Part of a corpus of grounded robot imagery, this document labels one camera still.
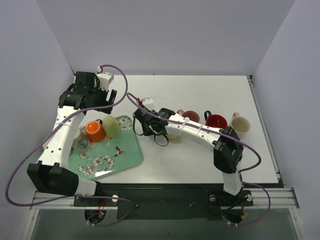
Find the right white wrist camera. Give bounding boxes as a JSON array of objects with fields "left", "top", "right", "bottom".
[{"left": 139, "top": 97, "right": 155, "bottom": 111}]

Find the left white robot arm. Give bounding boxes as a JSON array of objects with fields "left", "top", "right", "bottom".
[{"left": 27, "top": 71, "right": 117, "bottom": 206}]

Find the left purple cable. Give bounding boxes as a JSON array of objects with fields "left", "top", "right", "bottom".
[{"left": 4, "top": 64, "right": 130, "bottom": 207}]

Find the green floral tray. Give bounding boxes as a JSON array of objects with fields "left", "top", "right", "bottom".
[{"left": 68, "top": 115, "right": 144, "bottom": 181}]

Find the orange mug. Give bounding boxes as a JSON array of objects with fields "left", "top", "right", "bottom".
[{"left": 85, "top": 120, "right": 106, "bottom": 143}]

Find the beige bird mug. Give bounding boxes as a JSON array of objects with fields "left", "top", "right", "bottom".
[{"left": 229, "top": 112, "right": 251, "bottom": 139}]

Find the pale green mug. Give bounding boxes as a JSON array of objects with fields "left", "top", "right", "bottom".
[{"left": 102, "top": 115, "right": 122, "bottom": 139}]

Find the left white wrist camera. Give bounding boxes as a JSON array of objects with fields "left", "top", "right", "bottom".
[{"left": 96, "top": 66, "right": 114, "bottom": 91}]

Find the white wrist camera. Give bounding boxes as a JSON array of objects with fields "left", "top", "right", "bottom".
[
  {"left": 139, "top": 97, "right": 155, "bottom": 111},
  {"left": 96, "top": 66, "right": 114, "bottom": 91}
]

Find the pink mug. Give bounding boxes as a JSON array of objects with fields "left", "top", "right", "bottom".
[{"left": 177, "top": 109, "right": 200, "bottom": 123}]

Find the cream dragon mug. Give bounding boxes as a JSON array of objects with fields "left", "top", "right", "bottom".
[{"left": 71, "top": 128, "right": 91, "bottom": 154}]

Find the yellow mug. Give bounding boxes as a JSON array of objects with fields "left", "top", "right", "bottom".
[{"left": 167, "top": 134, "right": 180, "bottom": 141}]

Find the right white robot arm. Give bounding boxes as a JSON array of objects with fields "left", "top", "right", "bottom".
[{"left": 132, "top": 105, "right": 244, "bottom": 205}]

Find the black gold-rimmed mug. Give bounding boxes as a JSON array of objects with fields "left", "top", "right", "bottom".
[{"left": 204, "top": 110, "right": 228, "bottom": 129}]

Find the aluminium rail frame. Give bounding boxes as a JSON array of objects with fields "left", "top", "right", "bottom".
[{"left": 29, "top": 74, "right": 300, "bottom": 213}]

